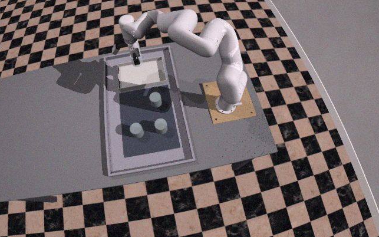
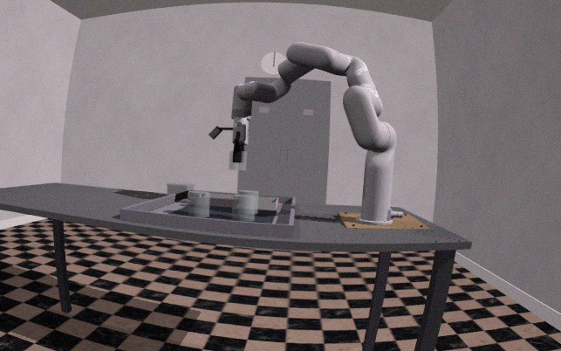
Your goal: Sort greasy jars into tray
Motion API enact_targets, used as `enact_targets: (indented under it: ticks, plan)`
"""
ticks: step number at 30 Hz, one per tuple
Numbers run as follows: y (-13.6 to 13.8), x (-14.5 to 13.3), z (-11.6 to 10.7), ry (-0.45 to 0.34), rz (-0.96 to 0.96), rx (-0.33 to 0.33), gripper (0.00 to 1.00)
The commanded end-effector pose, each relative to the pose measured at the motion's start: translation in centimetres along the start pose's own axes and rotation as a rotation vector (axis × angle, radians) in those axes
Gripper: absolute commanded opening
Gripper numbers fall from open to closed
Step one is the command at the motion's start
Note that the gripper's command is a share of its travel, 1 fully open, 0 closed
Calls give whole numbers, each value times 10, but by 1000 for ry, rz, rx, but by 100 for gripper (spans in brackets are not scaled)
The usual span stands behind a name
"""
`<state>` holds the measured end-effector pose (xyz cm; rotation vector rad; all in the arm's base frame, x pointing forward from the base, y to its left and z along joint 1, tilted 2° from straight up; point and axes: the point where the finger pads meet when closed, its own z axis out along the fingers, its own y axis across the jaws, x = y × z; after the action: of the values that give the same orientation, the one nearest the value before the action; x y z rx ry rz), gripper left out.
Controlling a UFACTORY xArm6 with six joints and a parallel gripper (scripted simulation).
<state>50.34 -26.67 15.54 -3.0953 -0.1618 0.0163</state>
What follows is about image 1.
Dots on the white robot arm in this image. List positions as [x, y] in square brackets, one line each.
[231, 79]

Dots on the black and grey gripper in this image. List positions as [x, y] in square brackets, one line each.
[134, 52]

